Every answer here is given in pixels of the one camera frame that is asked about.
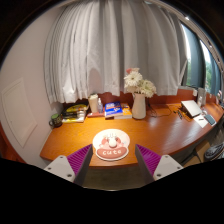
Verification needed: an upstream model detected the grey window curtain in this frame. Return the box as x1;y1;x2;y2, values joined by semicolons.
208;59;223;94
181;23;205;89

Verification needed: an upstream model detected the round white cartoon mouse pad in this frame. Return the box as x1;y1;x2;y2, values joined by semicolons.
92;128;131;162

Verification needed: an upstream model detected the dark tablet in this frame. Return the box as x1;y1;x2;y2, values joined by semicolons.
203;113;218;126

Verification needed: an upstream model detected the blue-covered book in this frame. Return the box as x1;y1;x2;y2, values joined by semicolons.
104;101;124;118

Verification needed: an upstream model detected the black bag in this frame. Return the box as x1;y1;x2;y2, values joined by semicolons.
203;142;224;162

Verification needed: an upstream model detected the white paper sheet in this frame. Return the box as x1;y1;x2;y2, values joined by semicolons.
193;114;209;129

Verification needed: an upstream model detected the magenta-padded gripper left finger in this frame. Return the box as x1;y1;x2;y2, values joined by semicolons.
43;143;94;187

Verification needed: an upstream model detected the white curtain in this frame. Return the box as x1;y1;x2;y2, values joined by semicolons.
43;0;188;104

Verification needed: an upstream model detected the clear spray bottle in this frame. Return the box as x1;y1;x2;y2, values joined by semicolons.
96;97;104;114

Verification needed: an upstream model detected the white wall panel door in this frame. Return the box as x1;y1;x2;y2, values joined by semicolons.
1;77;38;148

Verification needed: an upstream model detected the white computer mouse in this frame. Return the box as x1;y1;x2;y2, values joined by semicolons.
105;132;120;148

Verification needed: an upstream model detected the orange-covered book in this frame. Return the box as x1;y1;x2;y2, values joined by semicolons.
113;103;133;120

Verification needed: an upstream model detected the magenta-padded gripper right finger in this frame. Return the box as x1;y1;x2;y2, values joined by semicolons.
134;144;184;186

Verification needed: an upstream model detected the black-spined book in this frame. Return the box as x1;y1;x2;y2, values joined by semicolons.
61;109;88;119

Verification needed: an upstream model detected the wooden chair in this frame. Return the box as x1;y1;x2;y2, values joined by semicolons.
181;139;224;168

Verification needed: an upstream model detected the white flower bouquet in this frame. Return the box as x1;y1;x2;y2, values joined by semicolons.
123;67;157;99

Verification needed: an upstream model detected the white ceramic jug vase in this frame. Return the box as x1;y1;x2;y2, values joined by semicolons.
131;92;147;120

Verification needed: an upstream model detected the silver upright box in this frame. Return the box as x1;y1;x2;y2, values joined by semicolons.
196;87;208;108

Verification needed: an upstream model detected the thin red-brown book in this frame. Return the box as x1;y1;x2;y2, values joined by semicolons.
86;111;105;118

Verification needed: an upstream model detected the white yellow-spined book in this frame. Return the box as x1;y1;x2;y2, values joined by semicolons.
61;115;87;124

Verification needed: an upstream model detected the black cable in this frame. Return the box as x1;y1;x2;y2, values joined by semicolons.
146;101;183;118

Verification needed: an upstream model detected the silver laptop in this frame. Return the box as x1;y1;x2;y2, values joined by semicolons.
180;99;203;118

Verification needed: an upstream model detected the yellow-covered book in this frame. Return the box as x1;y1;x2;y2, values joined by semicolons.
64;103;90;113

